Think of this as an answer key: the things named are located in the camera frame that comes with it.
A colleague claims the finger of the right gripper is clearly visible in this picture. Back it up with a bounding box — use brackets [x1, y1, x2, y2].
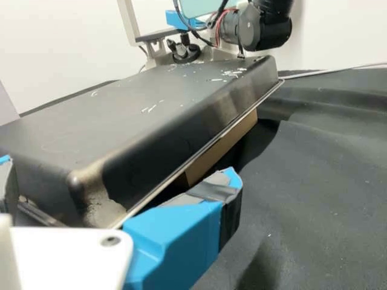
[187, 16, 207, 30]
[164, 9, 190, 31]

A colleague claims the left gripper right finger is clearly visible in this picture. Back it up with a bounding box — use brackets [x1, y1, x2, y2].
[122, 166, 244, 290]

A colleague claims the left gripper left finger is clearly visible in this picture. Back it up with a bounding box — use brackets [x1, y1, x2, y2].
[0, 154, 21, 214]

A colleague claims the brown cardboard box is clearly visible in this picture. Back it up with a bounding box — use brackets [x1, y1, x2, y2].
[174, 108, 259, 189]

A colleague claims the black tray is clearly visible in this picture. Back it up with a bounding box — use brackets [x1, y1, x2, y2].
[0, 54, 285, 229]

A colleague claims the black cable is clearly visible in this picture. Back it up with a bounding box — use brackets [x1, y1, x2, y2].
[172, 0, 224, 48]

